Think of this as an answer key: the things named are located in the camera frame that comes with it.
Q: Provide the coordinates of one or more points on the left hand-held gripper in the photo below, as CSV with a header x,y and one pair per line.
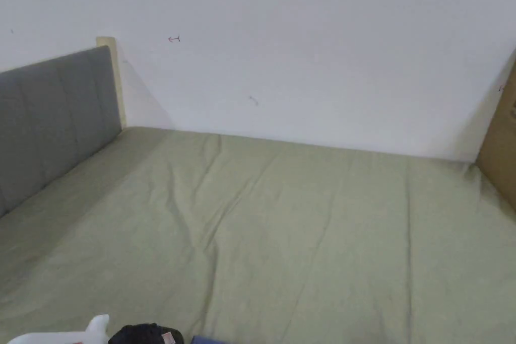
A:
x,y
72,338

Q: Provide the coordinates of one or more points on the dark blue garment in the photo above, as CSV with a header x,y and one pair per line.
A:
x,y
207,340

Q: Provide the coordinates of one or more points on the bed with pale green sheet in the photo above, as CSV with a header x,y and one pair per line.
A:
x,y
282,231

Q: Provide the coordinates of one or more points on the grey padded headboard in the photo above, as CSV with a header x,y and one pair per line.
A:
x,y
52,118

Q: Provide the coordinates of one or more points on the brown cardboard carton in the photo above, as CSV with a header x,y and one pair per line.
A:
x,y
502,150

